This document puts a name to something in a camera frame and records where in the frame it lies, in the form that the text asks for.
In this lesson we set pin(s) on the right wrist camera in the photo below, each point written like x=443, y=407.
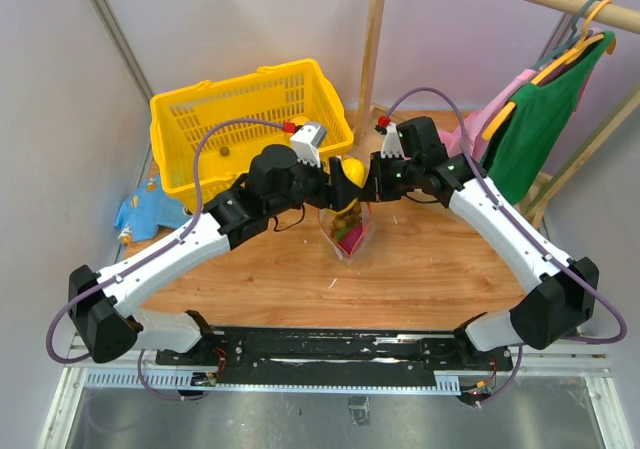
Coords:
x=391, y=145

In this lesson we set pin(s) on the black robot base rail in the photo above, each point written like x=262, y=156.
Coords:
x=337, y=360

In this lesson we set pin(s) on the green shirt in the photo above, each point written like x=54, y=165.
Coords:
x=523, y=142

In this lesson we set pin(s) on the grey clothes hanger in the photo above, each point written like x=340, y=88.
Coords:
x=569, y=41

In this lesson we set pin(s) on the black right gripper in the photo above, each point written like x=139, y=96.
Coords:
x=374, y=189

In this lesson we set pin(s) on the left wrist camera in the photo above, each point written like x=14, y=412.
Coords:
x=306, y=142

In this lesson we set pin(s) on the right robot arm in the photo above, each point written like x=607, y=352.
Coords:
x=558, y=287

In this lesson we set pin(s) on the clear zip top bag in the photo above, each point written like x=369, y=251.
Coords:
x=325, y=217

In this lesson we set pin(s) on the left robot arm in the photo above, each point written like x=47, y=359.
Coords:
x=105, y=306

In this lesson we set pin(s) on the bunch of brown longans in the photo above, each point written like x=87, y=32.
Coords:
x=346, y=221

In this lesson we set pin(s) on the yellow plastic shopping basket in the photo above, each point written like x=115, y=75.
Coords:
x=190, y=125

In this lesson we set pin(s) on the yellow mango fruit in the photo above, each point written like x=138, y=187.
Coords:
x=355, y=171

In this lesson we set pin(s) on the dark red fruit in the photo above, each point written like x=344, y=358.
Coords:
x=349, y=240

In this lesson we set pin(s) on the orange fruit with leaf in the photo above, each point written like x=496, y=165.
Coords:
x=299, y=120

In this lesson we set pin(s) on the pink shirt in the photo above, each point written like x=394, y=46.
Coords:
x=482, y=124

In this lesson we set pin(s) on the yellow clothes hanger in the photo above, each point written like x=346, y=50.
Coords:
x=588, y=37

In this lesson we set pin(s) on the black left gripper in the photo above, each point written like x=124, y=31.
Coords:
x=336, y=193

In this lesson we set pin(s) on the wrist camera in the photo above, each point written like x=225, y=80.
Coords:
x=306, y=142
x=391, y=145

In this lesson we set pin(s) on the blue cartoon cloth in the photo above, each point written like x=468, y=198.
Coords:
x=148, y=209

